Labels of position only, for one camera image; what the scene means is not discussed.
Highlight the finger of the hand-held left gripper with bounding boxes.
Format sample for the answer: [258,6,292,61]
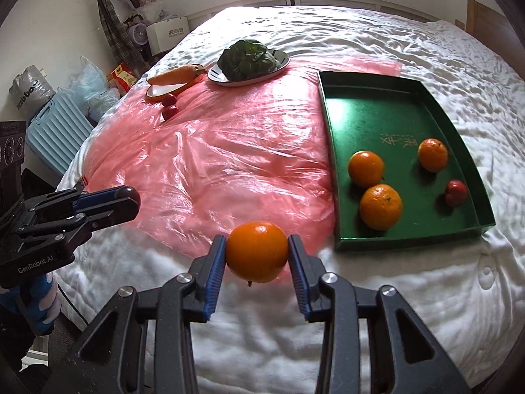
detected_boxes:
[18,207,138,241]
[25,184,126,216]

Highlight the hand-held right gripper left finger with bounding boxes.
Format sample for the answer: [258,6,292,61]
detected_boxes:
[53,235,227,394]

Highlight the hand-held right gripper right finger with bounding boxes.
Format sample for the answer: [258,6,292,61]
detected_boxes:
[287,234,472,394]

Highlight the orange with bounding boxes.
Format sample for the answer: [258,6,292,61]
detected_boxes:
[417,137,449,173]
[360,184,403,230]
[225,221,289,284]
[348,150,385,187]

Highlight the green tray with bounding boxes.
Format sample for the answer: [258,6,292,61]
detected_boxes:
[318,71,495,252]

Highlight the person's left hand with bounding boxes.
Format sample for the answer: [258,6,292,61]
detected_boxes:
[0,273,61,335]

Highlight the light blue suitcase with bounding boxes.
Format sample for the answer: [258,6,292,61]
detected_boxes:
[25,92,95,177]

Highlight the white plastic bag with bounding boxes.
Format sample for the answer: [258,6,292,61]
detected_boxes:
[85,88,121,121]

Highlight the pink plastic sheet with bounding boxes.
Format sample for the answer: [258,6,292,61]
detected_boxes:
[82,58,400,251]

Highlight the bluish translucent plastic bag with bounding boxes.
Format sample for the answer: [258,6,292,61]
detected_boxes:
[68,55,109,99]

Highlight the yellow snack bag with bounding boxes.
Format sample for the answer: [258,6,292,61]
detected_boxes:
[107,62,138,91]

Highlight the orange-rimmed plate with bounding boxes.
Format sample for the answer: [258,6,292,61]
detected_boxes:
[145,64,206,103]

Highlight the grey printed plastic bag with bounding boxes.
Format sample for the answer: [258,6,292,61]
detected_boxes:
[10,65,56,111]

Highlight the carrot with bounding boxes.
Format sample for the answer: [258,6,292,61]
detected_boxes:
[146,65,208,87]

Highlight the small white fan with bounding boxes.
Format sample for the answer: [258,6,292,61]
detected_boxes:
[127,24,148,46]

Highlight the white oval plate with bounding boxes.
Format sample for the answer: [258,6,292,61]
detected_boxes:
[207,49,290,88]

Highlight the plaid scarf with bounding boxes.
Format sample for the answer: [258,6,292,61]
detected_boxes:
[96,0,142,66]

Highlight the white paper box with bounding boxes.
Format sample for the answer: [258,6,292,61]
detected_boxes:
[146,16,190,54]

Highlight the clear plastic bag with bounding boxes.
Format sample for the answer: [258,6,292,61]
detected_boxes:
[137,0,165,23]

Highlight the leafy greens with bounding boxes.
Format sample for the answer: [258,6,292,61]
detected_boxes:
[217,39,282,80]

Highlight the wooden headboard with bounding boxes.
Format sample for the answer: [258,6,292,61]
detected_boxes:
[454,0,525,56]

